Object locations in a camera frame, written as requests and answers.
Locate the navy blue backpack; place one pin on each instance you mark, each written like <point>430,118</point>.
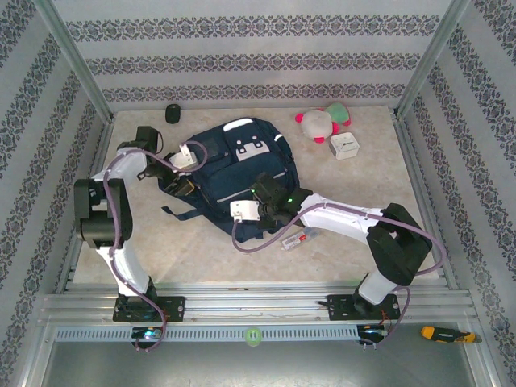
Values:
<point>225,177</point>

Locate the clear pack with red label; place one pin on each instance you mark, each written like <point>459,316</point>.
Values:
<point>296,240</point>

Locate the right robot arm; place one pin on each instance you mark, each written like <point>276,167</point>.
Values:
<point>342,215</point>

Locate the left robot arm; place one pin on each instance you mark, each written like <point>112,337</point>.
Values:
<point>101,213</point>

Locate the small black speaker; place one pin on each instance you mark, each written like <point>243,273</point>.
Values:
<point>173,113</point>

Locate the white pink green plush toy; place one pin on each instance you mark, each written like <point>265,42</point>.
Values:
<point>318,123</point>

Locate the white alarm clock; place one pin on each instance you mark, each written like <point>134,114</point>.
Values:
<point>344,146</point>

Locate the green tape roll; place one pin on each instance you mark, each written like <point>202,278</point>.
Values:
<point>253,336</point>

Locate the yellow black screwdriver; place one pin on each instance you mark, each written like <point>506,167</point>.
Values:
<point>447,334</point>

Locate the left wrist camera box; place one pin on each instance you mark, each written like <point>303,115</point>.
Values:
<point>183,158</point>

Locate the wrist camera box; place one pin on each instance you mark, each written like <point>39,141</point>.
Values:
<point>183,158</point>
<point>244,210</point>

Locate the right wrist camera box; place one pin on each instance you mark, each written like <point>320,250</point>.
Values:
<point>244,210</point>

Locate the aluminium side rail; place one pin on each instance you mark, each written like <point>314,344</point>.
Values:
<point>104,141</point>
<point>419,181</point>

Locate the aluminium frame post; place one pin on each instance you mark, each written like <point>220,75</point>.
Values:
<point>430,56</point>
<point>75,56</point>

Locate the aluminium mounting rail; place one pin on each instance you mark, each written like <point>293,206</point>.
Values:
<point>250,300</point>

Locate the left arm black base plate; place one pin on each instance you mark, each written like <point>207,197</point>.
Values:
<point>175,308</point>

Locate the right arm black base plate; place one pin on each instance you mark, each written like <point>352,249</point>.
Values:
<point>342,308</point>

